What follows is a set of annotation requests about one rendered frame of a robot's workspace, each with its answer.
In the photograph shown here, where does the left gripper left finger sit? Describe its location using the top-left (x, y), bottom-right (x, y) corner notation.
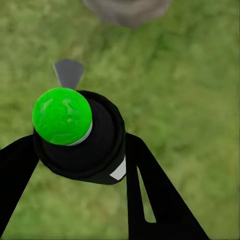
top-left (0, 134), bottom-right (40, 236)

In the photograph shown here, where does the pesticide atomizer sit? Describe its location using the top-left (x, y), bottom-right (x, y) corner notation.
top-left (32, 59), bottom-right (128, 185)

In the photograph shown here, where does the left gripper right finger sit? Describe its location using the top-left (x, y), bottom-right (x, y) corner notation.
top-left (125, 133), bottom-right (210, 240)

